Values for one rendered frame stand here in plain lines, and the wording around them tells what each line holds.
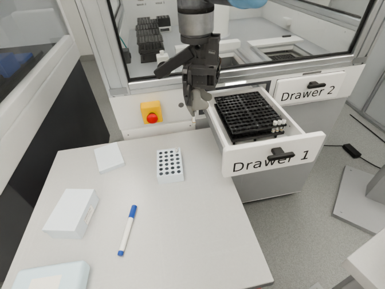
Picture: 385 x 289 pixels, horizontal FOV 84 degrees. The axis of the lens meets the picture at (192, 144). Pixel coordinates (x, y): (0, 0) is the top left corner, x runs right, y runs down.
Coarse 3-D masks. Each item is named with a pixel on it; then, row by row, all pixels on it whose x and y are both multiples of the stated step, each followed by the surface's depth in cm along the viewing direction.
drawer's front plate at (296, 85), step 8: (336, 72) 85; (344, 72) 85; (280, 80) 83; (288, 80) 82; (296, 80) 83; (304, 80) 84; (312, 80) 84; (320, 80) 85; (328, 80) 86; (336, 80) 87; (280, 88) 84; (288, 88) 85; (296, 88) 86; (304, 88) 86; (312, 88) 87; (320, 88) 88; (328, 88) 89; (336, 88) 89; (280, 96) 87; (312, 96) 90; (320, 96) 91; (328, 96) 91; (280, 104) 89
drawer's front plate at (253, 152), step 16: (240, 144) 57; (256, 144) 56; (272, 144) 57; (288, 144) 58; (304, 144) 59; (320, 144) 61; (224, 160) 58; (240, 160) 59; (256, 160) 60; (304, 160) 64; (224, 176) 62
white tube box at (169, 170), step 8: (160, 152) 76; (168, 152) 75; (160, 160) 73; (168, 160) 72; (176, 160) 72; (160, 168) 70; (168, 168) 70; (176, 168) 69; (160, 176) 67; (168, 176) 67; (176, 176) 68
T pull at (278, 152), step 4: (276, 148) 58; (280, 148) 58; (272, 152) 57; (276, 152) 56; (280, 152) 56; (284, 152) 56; (288, 152) 56; (292, 152) 56; (268, 156) 56; (272, 156) 55; (276, 156) 55; (280, 156) 55; (284, 156) 55; (288, 156) 56; (292, 156) 56; (268, 160) 55; (272, 160) 55; (276, 160) 56
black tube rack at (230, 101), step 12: (228, 96) 81; (240, 96) 81; (216, 108) 81; (228, 108) 75; (240, 108) 75; (252, 108) 74; (264, 108) 74; (228, 120) 70; (240, 120) 69; (252, 120) 70; (264, 120) 69; (228, 132) 70; (252, 132) 69; (264, 132) 69; (276, 132) 68
